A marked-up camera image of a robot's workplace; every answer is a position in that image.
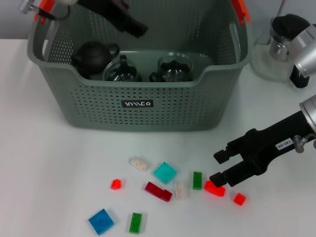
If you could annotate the small red toy brick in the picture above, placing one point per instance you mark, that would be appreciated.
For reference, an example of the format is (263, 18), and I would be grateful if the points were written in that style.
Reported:
(115, 184)
(239, 199)

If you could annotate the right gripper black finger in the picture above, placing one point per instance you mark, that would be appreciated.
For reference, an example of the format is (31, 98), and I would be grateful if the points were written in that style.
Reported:
(218, 179)
(222, 156)

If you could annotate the blue square toy brick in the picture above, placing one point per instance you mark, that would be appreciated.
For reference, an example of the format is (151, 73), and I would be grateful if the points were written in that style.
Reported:
(101, 221)

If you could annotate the clear white toy brick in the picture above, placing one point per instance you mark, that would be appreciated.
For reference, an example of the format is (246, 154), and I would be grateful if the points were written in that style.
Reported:
(139, 164)
(180, 190)

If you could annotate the dark red toy brick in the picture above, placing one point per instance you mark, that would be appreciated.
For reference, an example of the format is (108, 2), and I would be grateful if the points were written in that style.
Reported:
(158, 191)

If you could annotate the grey perforated storage basket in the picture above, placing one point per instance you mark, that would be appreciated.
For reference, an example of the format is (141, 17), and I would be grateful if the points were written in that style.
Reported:
(172, 111)

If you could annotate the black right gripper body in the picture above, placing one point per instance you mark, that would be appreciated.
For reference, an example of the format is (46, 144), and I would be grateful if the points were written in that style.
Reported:
(266, 145)

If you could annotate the teal square toy brick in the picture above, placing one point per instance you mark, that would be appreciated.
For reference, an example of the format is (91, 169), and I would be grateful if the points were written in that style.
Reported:
(165, 172)

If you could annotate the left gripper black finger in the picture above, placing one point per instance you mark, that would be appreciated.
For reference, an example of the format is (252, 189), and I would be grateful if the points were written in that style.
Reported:
(128, 28)
(137, 23)

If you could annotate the red sloped toy brick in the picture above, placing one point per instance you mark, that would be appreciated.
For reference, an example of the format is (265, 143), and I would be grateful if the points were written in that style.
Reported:
(217, 192)

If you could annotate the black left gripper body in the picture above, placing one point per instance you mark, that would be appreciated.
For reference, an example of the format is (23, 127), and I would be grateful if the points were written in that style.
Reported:
(103, 10)

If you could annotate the green toy brick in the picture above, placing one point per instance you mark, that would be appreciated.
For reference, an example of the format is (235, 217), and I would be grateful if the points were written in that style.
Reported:
(135, 222)
(197, 180)

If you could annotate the black clay teapot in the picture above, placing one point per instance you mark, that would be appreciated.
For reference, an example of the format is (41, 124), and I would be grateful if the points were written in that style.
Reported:
(93, 55)

